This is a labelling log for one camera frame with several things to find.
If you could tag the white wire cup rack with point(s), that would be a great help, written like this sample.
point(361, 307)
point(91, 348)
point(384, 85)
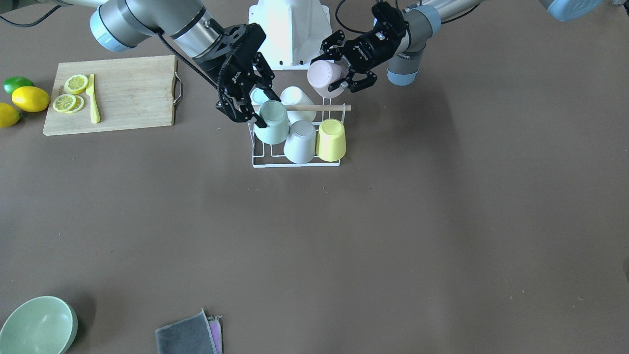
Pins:
point(272, 155)

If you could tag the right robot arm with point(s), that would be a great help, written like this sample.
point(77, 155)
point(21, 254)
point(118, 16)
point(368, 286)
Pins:
point(120, 25)

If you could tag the grey folded cloth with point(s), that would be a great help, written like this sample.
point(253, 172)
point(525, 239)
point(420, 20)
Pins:
point(189, 336)

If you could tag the yellow plastic knife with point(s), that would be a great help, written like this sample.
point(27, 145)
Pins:
point(91, 92)

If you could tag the lemon slice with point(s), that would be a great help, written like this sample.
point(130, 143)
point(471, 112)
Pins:
point(64, 103)
point(80, 103)
point(76, 84)

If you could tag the light blue cup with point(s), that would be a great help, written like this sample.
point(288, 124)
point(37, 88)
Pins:
point(258, 97)

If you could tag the green bowl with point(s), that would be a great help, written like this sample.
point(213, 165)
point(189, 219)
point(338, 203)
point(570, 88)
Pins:
point(42, 325)

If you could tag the yellow cup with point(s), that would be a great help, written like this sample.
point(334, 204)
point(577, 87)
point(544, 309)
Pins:
point(331, 140)

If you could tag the bamboo cutting board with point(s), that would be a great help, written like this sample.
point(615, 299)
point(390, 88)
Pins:
point(130, 93)

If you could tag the cream cup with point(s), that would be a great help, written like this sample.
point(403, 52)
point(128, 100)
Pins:
point(294, 96)

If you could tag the grey cup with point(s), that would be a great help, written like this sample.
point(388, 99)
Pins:
point(300, 144)

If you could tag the pink cup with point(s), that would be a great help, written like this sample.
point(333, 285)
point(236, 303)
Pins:
point(321, 74)

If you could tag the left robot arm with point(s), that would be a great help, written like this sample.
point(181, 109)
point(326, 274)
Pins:
point(425, 19)

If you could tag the green cup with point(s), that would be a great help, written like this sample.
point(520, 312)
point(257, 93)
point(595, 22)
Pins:
point(274, 114)

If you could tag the green lime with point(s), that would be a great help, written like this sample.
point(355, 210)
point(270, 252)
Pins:
point(13, 83)

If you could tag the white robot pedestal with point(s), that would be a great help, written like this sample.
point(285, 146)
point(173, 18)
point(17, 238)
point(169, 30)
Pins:
point(295, 30)

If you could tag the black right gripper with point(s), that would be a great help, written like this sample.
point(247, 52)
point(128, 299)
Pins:
point(242, 82)

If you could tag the pink cloth under grey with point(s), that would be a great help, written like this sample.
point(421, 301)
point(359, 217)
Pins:
point(215, 324)

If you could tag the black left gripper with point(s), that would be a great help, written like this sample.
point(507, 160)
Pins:
point(369, 51)

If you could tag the yellow lemon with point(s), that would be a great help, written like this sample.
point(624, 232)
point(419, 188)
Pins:
point(30, 99)
point(8, 115)

